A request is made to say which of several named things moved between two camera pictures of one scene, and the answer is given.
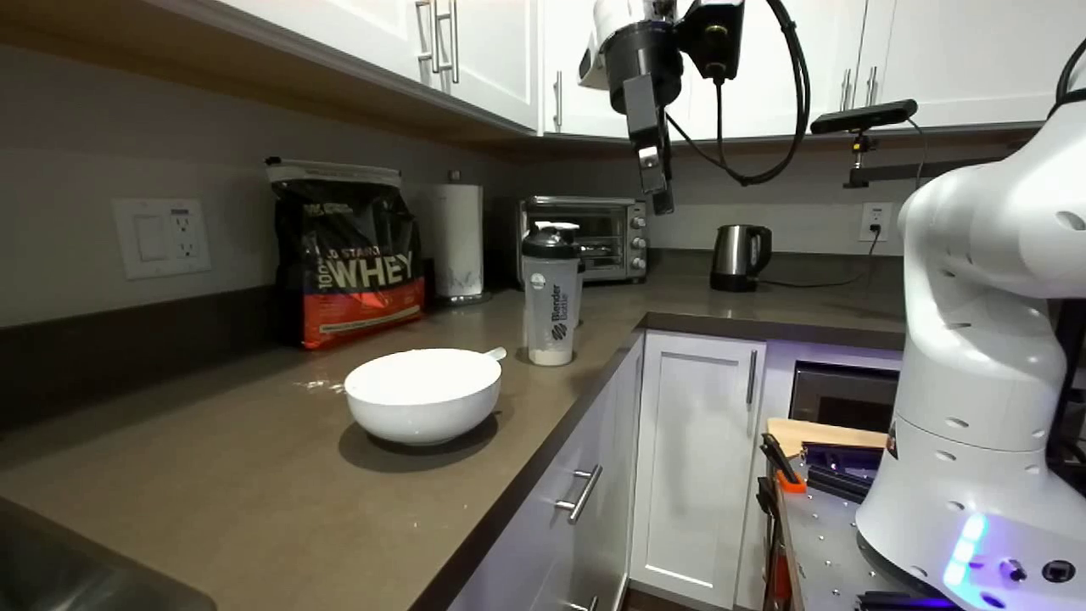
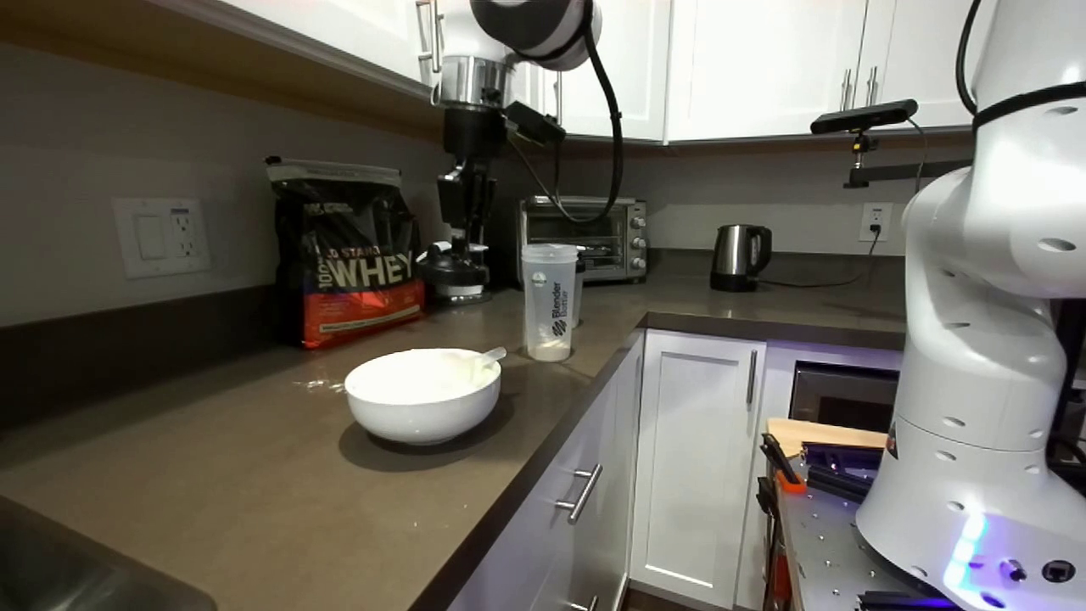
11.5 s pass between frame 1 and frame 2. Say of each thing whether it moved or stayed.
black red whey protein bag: stayed
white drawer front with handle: stayed
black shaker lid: moved
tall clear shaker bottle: stayed
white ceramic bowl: stayed
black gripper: moved
